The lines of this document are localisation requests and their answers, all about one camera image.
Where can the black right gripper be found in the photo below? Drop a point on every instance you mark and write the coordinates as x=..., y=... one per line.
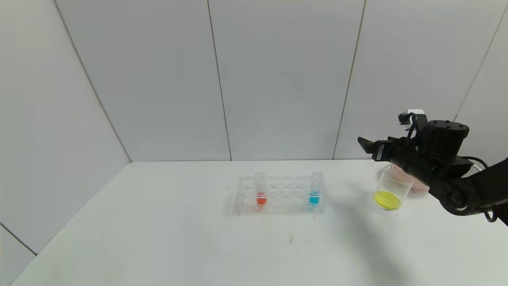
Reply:
x=380, y=151

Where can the test tube with blue pigment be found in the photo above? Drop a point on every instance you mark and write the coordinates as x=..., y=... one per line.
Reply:
x=314, y=196

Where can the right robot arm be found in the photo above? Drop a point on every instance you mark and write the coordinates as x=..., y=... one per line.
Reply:
x=456, y=196

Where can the clear glass beaker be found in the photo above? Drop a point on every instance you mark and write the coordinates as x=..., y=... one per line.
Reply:
x=387, y=198

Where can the clear plastic test tube rack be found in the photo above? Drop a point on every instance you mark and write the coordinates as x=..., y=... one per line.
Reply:
x=285, y=198

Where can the test tube with red pigment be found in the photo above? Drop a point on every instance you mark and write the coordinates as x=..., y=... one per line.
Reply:
x=260, y=196

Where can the pink bowl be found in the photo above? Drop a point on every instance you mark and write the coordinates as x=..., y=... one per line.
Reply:
x=420, y=188

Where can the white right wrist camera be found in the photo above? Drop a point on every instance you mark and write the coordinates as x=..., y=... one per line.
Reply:
x=416, y=111

